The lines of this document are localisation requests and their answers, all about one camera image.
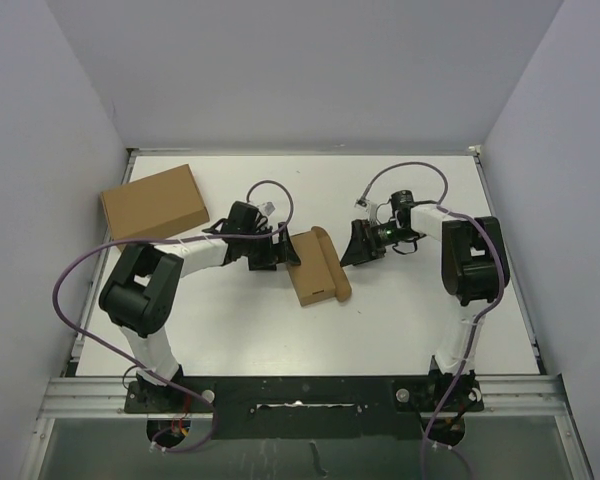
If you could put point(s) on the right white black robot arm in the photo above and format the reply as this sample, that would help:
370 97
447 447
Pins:
474 271

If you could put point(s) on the closed brown cardboard box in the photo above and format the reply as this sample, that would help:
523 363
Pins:
160 206

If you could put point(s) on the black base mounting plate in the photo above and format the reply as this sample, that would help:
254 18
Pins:
300 408

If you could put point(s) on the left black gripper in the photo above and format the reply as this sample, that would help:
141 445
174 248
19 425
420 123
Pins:
281 252

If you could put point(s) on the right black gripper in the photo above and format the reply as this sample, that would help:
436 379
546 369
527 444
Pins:
362 244

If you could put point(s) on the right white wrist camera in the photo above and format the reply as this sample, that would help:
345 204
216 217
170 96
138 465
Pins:
370 208

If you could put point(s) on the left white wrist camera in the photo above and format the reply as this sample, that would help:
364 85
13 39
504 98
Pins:
266 208

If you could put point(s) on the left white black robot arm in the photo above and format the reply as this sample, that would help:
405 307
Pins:
139 294

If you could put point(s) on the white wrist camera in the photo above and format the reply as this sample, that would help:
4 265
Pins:
370 208
266 208

